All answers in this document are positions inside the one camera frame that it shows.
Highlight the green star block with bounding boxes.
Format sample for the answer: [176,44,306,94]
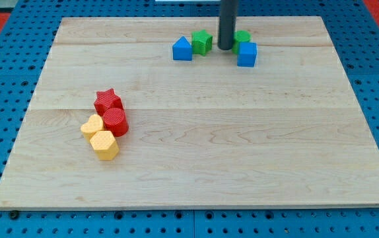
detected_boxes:
[191,29,213,56]

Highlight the light wooden board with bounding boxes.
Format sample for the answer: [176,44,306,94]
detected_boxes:
[0,17,379,211]

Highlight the blue cube block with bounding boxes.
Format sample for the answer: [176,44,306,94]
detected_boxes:
[237,42,258,67]

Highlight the green cylinder block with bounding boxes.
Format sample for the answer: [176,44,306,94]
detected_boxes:
[232,30,251,54]

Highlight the red star block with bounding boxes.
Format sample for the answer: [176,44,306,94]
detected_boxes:
[94,88,123,116]

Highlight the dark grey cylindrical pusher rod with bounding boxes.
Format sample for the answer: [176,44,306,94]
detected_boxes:
[217,0,239,50]

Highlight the blue triangular prism block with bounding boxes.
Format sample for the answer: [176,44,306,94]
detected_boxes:
[172,36,192,61]

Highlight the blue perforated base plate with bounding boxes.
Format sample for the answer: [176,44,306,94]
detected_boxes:
[0,1,379,237]

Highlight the red cylinder block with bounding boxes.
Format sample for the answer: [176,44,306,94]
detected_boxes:
[103,108,129,137]

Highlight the yellow heart block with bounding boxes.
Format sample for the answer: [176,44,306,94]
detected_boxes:
[80,114,104,142]

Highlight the yellow hexagon block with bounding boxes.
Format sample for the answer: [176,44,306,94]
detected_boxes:
[90,131,120,161]

